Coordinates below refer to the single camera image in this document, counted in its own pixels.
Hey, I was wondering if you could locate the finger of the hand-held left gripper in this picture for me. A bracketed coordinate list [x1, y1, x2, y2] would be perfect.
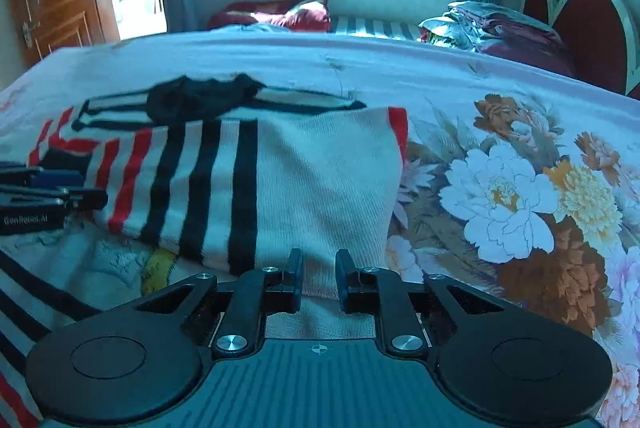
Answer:
[0, 161, 84, 189]
[0, 185, 109, 213]

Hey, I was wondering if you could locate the striped mattress sheet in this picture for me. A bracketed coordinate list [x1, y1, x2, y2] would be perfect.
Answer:
[330, 15, 426, 40]

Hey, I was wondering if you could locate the striped knit sweater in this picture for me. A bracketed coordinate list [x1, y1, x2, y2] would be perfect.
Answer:
[0, 72, 410, 428]

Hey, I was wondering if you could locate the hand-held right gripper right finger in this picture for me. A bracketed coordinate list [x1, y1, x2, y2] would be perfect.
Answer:
[335, 249, 516, 357]

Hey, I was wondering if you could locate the dark red pillow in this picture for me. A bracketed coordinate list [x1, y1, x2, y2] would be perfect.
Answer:
[207, 0, 332, 33]

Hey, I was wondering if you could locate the stack of folded bedding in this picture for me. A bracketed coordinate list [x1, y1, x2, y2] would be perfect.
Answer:
[419, 1, 576, 77]

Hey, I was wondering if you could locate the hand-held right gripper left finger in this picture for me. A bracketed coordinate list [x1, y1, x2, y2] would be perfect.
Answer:
[120, 248, 305, 362]

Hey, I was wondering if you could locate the red heart-shaped headboard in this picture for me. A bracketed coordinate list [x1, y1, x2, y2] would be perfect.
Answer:
[520, 0, 640, 97]

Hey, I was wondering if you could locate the light blue cloth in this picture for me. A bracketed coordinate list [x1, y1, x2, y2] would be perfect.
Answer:
[235, 22, 301, 34]

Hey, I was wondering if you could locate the floral bed sheet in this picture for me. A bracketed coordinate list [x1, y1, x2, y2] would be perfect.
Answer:
[0, 31, 640, 428]

